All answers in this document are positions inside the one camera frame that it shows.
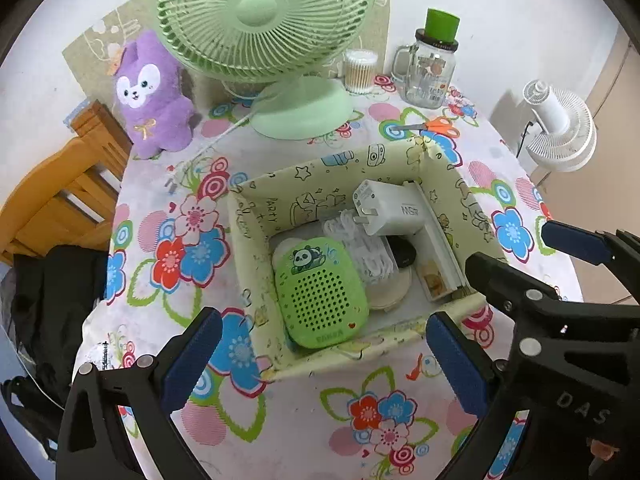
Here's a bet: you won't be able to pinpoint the black car key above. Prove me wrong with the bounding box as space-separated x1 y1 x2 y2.
386 235 416 269

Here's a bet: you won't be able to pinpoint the bagged white cable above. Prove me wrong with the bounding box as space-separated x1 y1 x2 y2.
322 209 399 286

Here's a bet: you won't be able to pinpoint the white 45W charger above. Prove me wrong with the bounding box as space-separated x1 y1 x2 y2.
352 180 427 236

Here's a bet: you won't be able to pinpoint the green panda speaker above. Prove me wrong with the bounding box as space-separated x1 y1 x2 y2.
274 236 369 350

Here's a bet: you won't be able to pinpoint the white computer mouse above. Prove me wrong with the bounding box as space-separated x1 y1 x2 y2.
272 237 304 266

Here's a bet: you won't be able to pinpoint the white book in box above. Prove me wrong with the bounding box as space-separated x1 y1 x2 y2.
402 181 466 301

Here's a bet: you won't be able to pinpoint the floral tablecloth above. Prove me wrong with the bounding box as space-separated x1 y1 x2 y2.
71 72 586 480

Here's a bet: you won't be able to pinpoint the white floor fan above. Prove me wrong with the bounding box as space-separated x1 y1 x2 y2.
516 79 597 172

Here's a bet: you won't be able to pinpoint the black clothing on chair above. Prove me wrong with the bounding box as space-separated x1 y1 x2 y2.
1 245 107 460

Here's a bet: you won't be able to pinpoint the green patterned storage box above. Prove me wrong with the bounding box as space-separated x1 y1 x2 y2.
228 138 506 382

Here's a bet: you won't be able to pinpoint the wooden chair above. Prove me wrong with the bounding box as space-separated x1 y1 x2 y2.
1 101 131 266

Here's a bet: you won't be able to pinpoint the glass mason jar mug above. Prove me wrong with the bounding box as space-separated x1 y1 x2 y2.
390 9 460 110

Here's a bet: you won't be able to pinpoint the cotton swab container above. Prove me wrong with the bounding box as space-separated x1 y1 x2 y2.
343 49 378 94

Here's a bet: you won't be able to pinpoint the purple plush toy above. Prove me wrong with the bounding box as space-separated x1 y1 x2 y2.
114 29 195 159

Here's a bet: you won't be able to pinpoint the green desk fan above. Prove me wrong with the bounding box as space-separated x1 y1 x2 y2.
154 0 375 140

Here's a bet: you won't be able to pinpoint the orange handled scissors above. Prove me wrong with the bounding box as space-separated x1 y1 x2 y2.
397 116 460 139

